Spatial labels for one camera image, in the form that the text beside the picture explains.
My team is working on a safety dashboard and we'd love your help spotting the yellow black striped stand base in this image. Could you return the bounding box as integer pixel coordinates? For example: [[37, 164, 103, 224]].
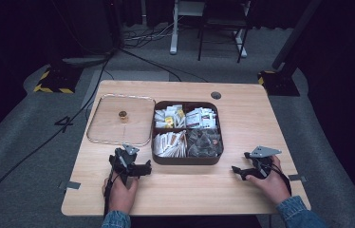
[[257, 69, 301, 97], [32, 61, 84, 95]]

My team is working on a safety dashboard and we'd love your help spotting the long black floor cable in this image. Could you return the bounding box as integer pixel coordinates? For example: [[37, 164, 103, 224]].
[[0, 51, 115, 226]]

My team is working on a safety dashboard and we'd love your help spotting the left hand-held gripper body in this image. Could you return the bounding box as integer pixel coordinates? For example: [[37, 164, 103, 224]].
[[108, 142, 142, 186]]

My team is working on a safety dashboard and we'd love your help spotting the hand-held gripper black cable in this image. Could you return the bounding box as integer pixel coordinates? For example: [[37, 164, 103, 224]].
[[103, 170, 119, 219], [270, 162, 293, 197]]

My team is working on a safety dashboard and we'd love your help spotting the left hand-held gripper black cable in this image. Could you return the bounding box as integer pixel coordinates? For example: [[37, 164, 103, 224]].
[[103, 170, 119, 219]]

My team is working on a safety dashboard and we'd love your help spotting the dark brown compartment box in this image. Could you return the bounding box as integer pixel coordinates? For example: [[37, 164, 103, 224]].
[[150, 100, 225, 166]]

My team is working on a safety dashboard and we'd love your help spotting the bundle of floor cables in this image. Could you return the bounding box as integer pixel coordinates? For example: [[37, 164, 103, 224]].
[[121, 17, 179, 49]]

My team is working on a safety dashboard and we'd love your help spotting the right hand-held gripper black cable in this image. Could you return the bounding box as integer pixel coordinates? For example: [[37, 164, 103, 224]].
[[270, 162, 293, 197]]

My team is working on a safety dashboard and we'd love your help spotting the pile of grey tea bags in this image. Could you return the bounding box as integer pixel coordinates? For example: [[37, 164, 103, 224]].
[[186, 128, 223, 159]]

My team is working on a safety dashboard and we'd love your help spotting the person's right hand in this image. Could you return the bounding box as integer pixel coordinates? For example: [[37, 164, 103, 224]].
[[245, 155, 291, 206]]

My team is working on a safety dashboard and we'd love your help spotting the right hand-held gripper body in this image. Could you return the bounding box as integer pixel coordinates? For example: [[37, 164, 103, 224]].
[[243, 145, 283, 181]]

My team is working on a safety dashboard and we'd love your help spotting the clear lid with gold knob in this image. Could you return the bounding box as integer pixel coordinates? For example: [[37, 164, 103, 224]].
[[85, 92, 157, 147]]

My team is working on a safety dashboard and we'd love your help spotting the pile of white yellow packets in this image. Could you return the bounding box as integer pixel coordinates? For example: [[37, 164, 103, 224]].
[[154, 104, 187, 129]]

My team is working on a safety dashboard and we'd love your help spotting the dark slanted stand pole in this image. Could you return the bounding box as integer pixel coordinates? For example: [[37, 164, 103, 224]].
[[271, 0, 323, 71]]

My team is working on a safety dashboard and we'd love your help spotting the black metal chair frame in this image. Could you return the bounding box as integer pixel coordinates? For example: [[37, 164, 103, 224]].
[[196, 0, 252, 64]]

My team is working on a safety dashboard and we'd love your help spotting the grey tape strip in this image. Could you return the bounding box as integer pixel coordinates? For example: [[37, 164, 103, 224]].
[[65, 180, 82, 191], [287, 173, 308, 183]]

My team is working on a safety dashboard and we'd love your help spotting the pile of white brown stick packets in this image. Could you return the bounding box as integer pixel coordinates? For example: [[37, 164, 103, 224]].
[[152, 130, 188, 159]]

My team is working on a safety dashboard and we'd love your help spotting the person's left hand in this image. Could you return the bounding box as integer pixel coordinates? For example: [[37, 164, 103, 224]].
[[102, 175, 140, 216]]

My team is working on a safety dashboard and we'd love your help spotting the pile of white red-label packets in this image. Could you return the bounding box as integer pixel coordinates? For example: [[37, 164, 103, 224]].
[[185, 106, 217, 129]]

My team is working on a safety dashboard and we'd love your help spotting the white desk leg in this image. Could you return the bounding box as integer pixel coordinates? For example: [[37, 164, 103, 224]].
[[233, 28, 249, 59], [169, 0, 180, 56]]

